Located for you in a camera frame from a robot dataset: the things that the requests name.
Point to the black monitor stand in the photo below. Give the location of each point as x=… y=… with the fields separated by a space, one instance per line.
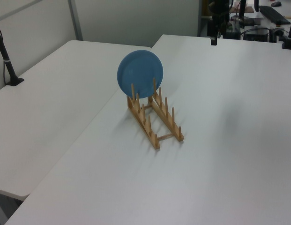
x=242 y=14

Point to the brown desk mat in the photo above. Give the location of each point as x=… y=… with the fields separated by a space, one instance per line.
x=249 y=9

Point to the black electronics box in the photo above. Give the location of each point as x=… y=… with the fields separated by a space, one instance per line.
x=255 y=34

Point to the black computer keyboard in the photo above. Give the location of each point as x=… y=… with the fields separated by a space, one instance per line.
x=274 y=14

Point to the blue round plate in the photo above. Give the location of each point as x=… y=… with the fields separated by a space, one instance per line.
x=138 y=70

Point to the black camera pole with base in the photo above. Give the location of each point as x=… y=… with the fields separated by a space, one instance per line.
x=7 y=63

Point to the wooden plate rack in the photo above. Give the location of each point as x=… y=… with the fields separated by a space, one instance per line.
x=157 y=143

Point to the dark computer mouse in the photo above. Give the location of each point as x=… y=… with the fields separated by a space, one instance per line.
x=276 y=3

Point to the black clamped pole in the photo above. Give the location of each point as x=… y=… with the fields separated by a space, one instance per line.
x=288 y=43

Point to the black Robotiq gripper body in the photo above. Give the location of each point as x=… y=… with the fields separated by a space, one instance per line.
x=219 y=7

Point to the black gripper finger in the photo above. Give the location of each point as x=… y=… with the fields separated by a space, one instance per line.
x=214 y=40
x=223 y=25

